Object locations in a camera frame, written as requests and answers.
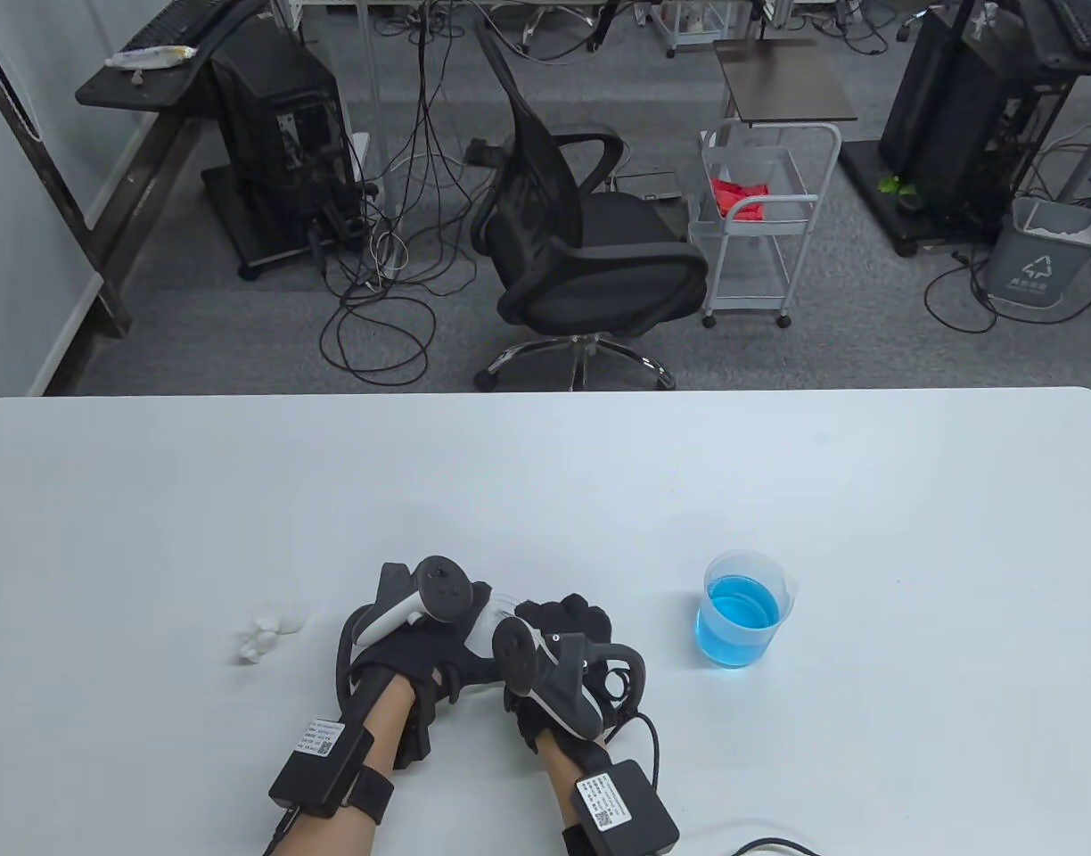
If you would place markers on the dark brown side table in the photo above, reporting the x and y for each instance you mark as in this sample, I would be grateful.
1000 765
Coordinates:
782 85

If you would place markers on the white metal post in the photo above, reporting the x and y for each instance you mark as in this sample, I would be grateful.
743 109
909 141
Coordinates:
374 89

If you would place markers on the clear beaker blue dye solution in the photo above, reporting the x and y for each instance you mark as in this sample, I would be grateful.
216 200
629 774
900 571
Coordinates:
733 624

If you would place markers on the black white tracking controller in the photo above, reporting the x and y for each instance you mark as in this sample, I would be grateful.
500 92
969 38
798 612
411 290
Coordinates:
443 588
563 687

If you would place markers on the person's left hand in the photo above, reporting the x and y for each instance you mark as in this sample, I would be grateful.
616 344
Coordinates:
421 655

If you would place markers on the white cotton ball clump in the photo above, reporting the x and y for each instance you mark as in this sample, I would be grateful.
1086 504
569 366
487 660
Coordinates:
262 637

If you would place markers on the black keyboard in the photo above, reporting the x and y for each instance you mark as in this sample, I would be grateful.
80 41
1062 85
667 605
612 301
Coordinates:
1089 27
167 27

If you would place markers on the black computer tower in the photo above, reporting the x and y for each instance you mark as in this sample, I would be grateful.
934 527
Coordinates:
269 116
947 98

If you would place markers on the black flat device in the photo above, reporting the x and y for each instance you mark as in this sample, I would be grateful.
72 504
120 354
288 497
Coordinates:
652 185

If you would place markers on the black wheeled platform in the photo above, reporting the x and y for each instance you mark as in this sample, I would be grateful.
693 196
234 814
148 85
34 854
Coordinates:
866 178
233 223

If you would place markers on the person's right hand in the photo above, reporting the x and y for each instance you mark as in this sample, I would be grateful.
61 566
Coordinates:
568 615

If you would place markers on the small white trolley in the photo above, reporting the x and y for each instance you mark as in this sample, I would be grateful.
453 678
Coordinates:
688 27

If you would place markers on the clear glass culture dish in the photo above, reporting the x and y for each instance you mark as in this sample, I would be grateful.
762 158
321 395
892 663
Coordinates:
501 611

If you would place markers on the black wrist sensor box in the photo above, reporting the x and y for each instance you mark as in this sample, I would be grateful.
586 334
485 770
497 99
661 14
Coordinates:
635 813
318 776

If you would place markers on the black metal desk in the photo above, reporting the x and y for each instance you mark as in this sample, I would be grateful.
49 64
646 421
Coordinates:
1067 71

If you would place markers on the white rolling cart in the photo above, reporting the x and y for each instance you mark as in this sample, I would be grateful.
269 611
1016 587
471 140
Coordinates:
750 267

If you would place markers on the black power adapter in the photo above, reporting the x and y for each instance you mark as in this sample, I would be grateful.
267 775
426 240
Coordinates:
481 152

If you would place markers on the white crumpled trash paper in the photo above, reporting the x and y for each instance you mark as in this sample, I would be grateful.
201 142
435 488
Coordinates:
1067 230

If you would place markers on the person's right forearm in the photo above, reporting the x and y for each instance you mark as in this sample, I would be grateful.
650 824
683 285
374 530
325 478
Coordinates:
559 776

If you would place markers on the red cloth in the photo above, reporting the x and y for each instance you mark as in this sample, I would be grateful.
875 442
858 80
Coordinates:
742 203

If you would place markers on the black workstation stand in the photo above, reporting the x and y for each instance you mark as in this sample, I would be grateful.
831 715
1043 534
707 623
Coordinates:
127 89

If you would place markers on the white plastic packet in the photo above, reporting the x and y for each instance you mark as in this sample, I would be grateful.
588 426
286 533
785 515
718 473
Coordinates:
149 57

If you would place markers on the black frame pole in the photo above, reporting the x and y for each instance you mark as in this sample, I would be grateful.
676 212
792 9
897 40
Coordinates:
39 152

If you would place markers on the black mesh office chair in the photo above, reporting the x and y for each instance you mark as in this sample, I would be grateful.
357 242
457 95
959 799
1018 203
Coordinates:
599 259

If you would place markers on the grey trash bin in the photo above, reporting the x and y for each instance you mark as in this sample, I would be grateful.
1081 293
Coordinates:
1036 267

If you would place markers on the small green plant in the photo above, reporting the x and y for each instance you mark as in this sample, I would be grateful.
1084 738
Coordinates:
890 185

